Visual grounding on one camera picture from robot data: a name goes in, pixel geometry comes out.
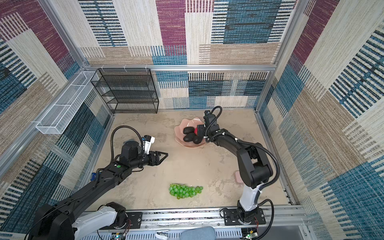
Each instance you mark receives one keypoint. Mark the pink rectangular case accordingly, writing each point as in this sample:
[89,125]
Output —
[238,178]

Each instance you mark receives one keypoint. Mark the grey blue chair back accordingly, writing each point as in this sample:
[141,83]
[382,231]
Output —
[205,233]

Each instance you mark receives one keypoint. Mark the black wire shelf rack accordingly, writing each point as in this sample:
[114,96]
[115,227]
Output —
[127,91]

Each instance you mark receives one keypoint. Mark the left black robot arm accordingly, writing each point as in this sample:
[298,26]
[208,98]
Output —
[64,220]

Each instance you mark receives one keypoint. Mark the pink scalloped fruit bowl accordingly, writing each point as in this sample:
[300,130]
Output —
[179,132]

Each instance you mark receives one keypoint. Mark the green grape bunch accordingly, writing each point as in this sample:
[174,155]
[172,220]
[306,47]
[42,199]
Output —
[184,191]

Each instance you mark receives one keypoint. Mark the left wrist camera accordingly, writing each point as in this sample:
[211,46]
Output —
[148,141]

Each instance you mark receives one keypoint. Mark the dark avocado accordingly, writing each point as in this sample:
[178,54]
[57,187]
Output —
[197,139]
[189,138]
[188,130]

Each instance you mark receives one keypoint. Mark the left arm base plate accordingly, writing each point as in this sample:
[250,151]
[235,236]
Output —
[128,221]

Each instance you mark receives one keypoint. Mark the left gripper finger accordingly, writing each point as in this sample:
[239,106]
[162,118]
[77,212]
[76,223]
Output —
[163,155]
[160,161]

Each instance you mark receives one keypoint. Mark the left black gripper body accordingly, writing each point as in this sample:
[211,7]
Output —
[144,159]

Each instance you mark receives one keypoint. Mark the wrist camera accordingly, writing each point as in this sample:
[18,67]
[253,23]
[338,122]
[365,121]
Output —
[148,141]
[207,115]

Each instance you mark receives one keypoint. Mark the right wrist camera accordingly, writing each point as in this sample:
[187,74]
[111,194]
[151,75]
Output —
[207,115]

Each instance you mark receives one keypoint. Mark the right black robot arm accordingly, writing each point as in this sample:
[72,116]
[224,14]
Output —
[258,167]

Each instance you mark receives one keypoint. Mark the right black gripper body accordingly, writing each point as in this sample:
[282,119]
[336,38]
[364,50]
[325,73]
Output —
[202,130]

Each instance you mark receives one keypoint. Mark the white wire mesh basket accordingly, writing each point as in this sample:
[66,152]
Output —
[59,116]

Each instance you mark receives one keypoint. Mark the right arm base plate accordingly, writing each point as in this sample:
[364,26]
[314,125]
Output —
[233,217]

